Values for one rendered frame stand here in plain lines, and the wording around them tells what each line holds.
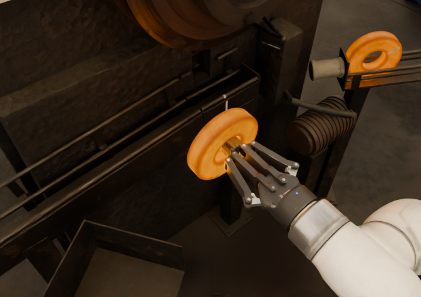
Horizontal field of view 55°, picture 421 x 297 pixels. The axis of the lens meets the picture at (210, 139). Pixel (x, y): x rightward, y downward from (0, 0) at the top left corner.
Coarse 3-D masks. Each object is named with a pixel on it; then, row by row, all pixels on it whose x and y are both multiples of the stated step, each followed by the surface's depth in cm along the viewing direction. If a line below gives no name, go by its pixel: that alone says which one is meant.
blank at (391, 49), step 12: (372, 36) 109; (384, 36) 108; (348, 48) 113; (360, 48) 110; (372, 48) 110; (384, 48) 111; (396, 48) 111; (360, 60) 113; (384, 60) 114; (396, 60) 114; (348, 72) 116
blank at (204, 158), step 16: (224, 112) 72; (240, 112) 73; (208, 128) 71; (224, 128) 70; (240, 128) 74; (256, 128) 78; (192, 144) 72; (208, 144) 70; (192, 160) 73; (208, 160) 74; (224, 160) 79; (208, 176) 78
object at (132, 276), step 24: (96, 240) 84; (120, 240) 80; (144, 240) 77; (72, 264) 77; (96, 264) 84; (120, 264) 84; (144, 264) 84; (168, 264) 83; (48, 288) 70; (72, 288) 79; (96, 288) 81; (120, 288) 81; (144, 288) 81; (168, 288) 81
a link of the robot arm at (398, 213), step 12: (396, 204) 71; (408, 204) 70; (420, 204) 70; (372, 216) 69; (384, 216) 67; (396, 216) 66; (408, 216) 66; (420, 216) 65; (408, 228) 64; (420, 228) 64; (420, 240) 63; (420, 252) 63; (420, 264) 64
